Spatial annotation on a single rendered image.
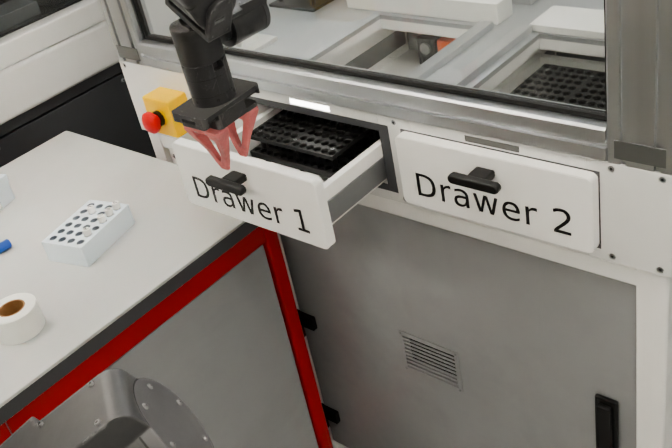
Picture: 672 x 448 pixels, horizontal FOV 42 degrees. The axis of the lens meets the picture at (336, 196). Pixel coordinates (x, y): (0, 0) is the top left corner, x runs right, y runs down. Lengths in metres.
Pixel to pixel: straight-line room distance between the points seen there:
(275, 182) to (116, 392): 0.78
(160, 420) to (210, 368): 1.05
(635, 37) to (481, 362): 0.65
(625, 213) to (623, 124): 0.12
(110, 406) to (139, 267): 0.96
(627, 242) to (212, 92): 0.54
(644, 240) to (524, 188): 0.16
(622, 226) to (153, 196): 0.81
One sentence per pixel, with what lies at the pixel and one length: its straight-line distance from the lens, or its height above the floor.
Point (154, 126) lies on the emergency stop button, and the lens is 1.52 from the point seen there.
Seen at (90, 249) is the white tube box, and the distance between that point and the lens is 1.41.
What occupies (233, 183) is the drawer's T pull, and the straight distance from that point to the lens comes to 1.20.
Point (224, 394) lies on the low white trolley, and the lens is 1.53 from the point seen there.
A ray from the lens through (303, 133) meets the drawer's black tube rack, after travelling 1.31.
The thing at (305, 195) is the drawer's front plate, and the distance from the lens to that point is 1.15.
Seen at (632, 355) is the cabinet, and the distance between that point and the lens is 1.24.
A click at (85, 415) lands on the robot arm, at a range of 0.43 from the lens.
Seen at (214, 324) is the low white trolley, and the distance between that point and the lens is 1.45.
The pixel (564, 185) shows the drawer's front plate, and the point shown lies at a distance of 1.08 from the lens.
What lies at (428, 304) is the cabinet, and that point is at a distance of 1.41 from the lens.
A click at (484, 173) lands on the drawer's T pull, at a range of 1.11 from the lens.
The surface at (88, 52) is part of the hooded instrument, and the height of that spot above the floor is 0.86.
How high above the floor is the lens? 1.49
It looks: 31 degrees down
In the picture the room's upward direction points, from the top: 12 degrees counter-clockwise
